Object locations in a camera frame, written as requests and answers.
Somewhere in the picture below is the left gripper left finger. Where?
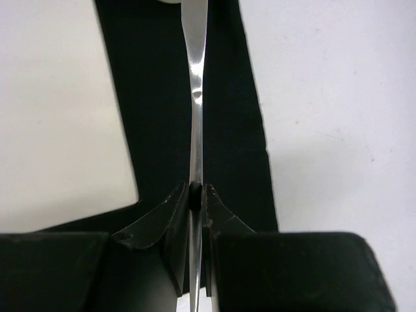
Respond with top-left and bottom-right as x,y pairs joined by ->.
1,184 -> 189,311

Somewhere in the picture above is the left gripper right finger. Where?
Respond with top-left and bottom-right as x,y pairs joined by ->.
202,185 -> 396,311

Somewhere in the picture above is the black cloth placemat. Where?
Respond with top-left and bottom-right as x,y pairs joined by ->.
55,1 -> 278,233

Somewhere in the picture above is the silver knife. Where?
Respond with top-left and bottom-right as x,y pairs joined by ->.
181,0 -> 208,311

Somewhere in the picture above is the metal cup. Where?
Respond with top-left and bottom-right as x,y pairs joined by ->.
159,0 -> 181,4

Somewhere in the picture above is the square white plate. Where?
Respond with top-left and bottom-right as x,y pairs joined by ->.
1,1 -> 138,233

